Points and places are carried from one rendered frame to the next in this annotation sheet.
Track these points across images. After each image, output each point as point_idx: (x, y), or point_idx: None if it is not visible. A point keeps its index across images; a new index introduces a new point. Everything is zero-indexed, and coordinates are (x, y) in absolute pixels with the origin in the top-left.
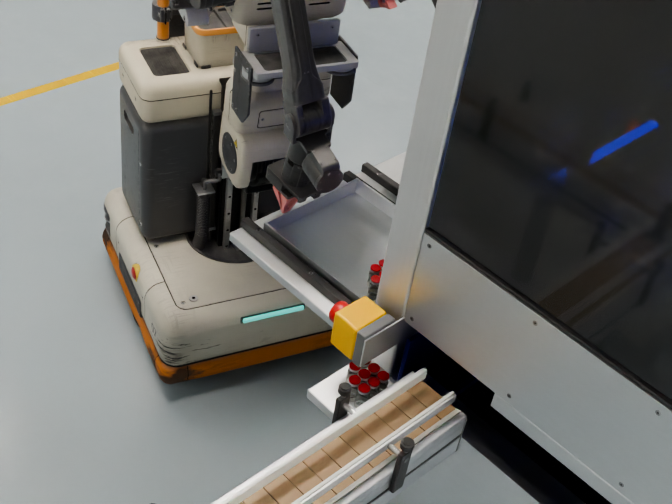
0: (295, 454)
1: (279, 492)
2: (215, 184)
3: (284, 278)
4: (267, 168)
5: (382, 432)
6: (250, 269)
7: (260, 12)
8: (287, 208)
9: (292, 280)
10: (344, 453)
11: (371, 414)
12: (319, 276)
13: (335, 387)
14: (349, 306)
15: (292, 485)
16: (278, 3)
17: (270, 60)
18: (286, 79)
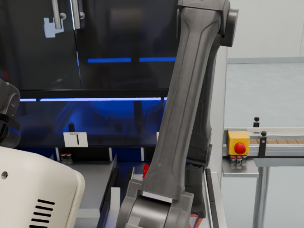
0: (295, 134)
1: (303, 141)
2: None
3: (225, 214)
4: (205, 210)
5: (251, 140)
6: None
7: None
8: (193, 225)
9: (221, 211)
10: (270, 140)
11: (249, 144)
12: (210, 198)
13: (246, 169)
14: (241, 136)
15: (297, 141)
16: (213, 83)
17: None
18: (208, 130)
